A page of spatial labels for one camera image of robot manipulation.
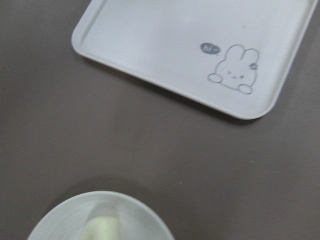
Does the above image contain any cream round plate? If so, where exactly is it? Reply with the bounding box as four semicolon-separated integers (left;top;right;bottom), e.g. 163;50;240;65
28;191;174;240

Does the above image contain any cream rabbit print tray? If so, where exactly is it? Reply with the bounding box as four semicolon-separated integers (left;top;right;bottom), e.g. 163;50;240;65
71;0;317;120

